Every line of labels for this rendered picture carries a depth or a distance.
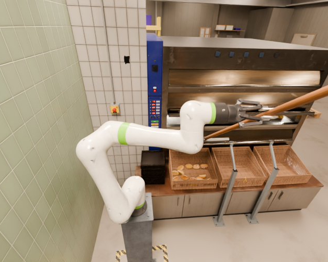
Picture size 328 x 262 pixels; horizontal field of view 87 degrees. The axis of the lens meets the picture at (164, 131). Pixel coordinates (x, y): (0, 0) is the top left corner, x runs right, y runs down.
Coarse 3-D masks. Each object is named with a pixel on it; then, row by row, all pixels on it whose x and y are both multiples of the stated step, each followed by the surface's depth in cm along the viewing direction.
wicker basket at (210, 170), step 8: (176, 152) 238; (200, 152) 240; (208, 152) 238; (176, 160) 241; (184, 160) 242; (192, 160) 242; (200, 160) 243; (208, 160) 238; (176, 168) 240; (184, 168) 240; (200, 168) 242; (208, 168) 238; (192, 176) 228; (208, 176) 229; (216, 176) 209; (176, 184) 205; (184, 184) 216; (200, 184) 208; (208, 184) 217; (216, 184) 210
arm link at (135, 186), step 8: (136, 176) 112; (128, 184) 105; (136, 184) 105; (144, 184) 108; (128, 192) 100; (136, 192) 102; (144, 192) 110; (136, 200) 101; (144, 200) 113; (136, 208) 112
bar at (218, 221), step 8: (208, 144) 193; (216, 144) 194; (224, 144) 195; (232, 144) 195; (272, 144) 200; (232, 152) 194; (272, 152) 198; (232, 160) 192; (272, 160) 198; (232, 176) 191; (272, 176) 197; (232, 184) 197; (264, 192) 211; (224, 200) 212; (224, 208) 220; (256, 208) 228; (216, 216) 243; (248, 216) 245; (216, 224) 233; (224, 224) 234
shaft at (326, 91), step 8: (320, 88) 54; (304, 96) 59; (312, 96) 56; (320, 96) 54; (288, 104) 65; (296, 104) 62; (264, 112) 79; (272, 112) 74; (280, 112) 71; (248, 120) 92; (224, 128) 123; (232, 128) 111; (208, 136) 155
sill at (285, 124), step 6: (168, 126) 221; (174, 126) 221; (180, 126) 221; (204, 126) 224; (210, 126) 225; (216, 126) 226; (222, 126) 227; (228, 126) 228; (246, 126) 230; (252, 126) 231; (258, 126) 232; (264, 126) 233; (270, 126) 234; (276, 126) 235; (282, 126) 236; (288, 126) 237; (294, 126) 238
